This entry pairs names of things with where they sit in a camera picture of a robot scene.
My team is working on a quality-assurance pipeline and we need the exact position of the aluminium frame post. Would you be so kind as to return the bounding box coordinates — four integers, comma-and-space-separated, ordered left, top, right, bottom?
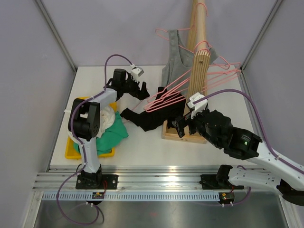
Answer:
242, 0, 284, 68
34, 0, 77, 74

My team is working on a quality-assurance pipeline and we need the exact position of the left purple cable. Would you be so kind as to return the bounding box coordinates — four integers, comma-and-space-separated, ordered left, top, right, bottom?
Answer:
57, 54, 136, 224

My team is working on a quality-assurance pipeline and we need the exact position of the left aluminium frame post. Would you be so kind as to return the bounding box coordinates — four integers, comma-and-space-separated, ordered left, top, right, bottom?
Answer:
34, 0, 77, 74

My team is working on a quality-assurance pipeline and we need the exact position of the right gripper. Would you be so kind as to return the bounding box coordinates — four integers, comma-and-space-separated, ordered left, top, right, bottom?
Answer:
172, 106, 222, 148

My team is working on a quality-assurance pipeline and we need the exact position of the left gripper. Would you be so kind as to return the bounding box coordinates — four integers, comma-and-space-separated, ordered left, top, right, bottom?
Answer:
121, 74, 149, 100

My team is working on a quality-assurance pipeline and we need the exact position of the right aluminium frame post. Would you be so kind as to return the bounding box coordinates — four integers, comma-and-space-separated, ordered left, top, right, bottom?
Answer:
242, 0, 284, 68

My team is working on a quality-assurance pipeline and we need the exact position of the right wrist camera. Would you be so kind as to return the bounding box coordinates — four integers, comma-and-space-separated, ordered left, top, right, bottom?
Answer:
186, 92, 208, 119

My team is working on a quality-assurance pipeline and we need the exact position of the slotted cable duct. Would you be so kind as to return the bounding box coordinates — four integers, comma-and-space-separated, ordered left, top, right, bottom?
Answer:
42, 191, 219, 202

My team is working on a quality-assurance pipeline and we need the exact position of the aluminium mounting rail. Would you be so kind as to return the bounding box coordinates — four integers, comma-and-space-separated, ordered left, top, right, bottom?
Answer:
32, 165, 219, 191

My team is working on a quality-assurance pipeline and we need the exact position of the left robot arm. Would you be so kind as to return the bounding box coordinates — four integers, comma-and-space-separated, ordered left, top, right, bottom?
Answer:
68, 65, 149, 190

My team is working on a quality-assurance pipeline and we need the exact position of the yellow plastic tray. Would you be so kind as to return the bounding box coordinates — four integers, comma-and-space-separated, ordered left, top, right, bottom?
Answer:
65, 97, 117, 160

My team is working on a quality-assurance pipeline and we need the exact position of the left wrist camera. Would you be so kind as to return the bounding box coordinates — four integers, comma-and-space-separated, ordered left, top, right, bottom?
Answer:
130, 64, 144, 82

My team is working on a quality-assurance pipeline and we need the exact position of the wooden hanger rack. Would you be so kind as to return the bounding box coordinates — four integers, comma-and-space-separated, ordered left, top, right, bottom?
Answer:
161, 0, 211, 144

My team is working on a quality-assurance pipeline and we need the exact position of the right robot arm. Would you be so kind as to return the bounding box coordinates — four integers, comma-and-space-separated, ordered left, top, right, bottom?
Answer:
172, 109, 304, 206

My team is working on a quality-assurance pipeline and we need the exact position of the grey tank top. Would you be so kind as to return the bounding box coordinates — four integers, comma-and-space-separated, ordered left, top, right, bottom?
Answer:
161, 29, 219, 88

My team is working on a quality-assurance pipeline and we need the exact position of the white tank top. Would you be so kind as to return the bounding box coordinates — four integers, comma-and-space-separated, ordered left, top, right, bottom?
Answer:
97, 105, 115, 138

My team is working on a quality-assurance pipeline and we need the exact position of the green tank top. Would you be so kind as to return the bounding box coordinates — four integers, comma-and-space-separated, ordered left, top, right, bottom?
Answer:
72, 111, 129, 154

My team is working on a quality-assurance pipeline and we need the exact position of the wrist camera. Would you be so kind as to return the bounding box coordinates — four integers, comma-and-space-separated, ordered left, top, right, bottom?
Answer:
186, 92, 208, 119
130, 64, 144, 82

